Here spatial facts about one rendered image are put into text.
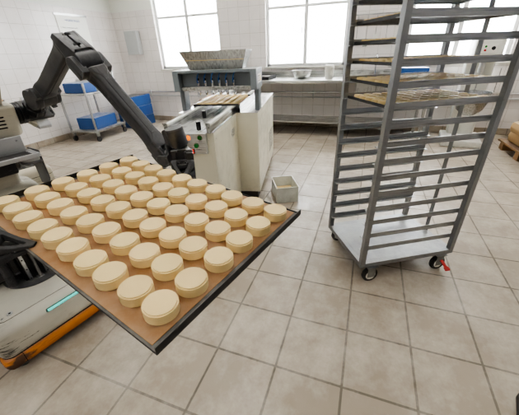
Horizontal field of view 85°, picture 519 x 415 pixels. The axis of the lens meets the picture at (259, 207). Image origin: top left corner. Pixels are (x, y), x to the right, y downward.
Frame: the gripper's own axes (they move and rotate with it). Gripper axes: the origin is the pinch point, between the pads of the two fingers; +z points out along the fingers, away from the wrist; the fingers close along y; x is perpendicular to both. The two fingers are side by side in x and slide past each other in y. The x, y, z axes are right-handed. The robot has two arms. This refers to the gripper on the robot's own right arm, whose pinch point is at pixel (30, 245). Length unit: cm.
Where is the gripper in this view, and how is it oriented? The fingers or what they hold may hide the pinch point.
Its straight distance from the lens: 67.8
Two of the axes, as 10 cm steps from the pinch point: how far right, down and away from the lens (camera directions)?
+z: 9.8, -1.0, 1.7
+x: -2.0, -4.8, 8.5
